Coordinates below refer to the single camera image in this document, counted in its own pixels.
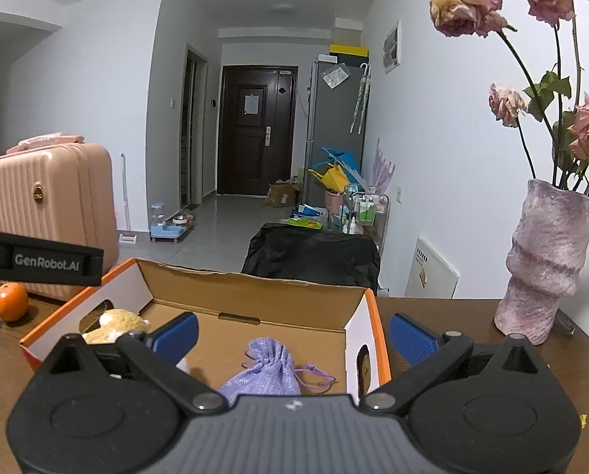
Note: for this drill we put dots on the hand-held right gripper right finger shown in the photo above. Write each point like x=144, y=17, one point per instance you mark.
x=413, y=338

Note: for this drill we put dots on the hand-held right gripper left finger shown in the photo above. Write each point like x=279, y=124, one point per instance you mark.
x=178, y=335

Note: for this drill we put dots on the yellow plush toy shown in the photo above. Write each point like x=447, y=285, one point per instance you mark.
x=114, y=323

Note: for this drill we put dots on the orange and white cardboard box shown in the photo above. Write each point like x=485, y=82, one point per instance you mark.
x=255, y=286

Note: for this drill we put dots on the orange tangerine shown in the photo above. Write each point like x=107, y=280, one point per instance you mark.
x=11, y=302

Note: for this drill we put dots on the white flat board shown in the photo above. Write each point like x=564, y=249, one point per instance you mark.
x=430, y=271

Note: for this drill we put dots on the pink ribbed suitcase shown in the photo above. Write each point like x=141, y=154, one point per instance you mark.
x=52, y=197

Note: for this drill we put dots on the blue pet feeder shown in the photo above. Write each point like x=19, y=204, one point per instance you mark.
x=168, y=224

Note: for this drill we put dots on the pink cloth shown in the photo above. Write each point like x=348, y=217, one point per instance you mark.
x=42, y=140

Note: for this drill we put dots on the black covered chair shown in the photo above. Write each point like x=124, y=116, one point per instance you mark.
x=309, y=254

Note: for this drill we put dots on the metal cart with bottles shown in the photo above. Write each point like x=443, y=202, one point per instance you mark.
x=366, y=212

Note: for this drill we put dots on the white mop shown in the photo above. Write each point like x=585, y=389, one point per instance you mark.
x=125, y=202

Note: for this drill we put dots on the pink textured vase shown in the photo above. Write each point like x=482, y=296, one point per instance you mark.
x=546, y=261

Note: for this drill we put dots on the black eyeglasses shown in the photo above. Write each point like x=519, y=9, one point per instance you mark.
x=566, y=323

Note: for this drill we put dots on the pink bin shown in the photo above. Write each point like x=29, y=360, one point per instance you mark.
x=335, y=202

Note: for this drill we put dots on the green packet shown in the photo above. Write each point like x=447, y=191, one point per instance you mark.
x=305, y=223

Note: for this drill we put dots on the brown cardboard box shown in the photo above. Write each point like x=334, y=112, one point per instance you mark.
x=282, y=195

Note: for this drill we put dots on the blue and yellow umbrellas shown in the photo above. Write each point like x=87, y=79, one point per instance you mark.
x=336, y=170

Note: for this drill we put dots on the dark brown entrance door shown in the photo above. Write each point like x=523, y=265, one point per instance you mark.
x=255, y=128

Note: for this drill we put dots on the grey refrigerator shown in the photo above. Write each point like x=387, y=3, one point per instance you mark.
x=336, y=123

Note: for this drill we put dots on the white paper notice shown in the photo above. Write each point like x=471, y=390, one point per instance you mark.
x=250, y=103

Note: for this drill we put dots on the white folded umbrellas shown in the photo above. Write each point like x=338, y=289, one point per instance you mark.
x=362, y=98

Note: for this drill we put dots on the clear plastic sheet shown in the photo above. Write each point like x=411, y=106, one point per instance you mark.
x=335, y=76

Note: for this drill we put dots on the yellow and black box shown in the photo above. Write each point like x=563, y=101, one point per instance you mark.
x=349, y=52

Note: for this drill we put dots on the white wall socket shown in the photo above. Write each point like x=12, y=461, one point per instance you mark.
x=400, y=195

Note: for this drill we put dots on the purple wall decoration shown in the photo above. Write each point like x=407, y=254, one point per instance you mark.
x=383, y=168

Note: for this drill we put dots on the white wall panel box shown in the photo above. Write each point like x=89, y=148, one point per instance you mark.
x=392, y=47

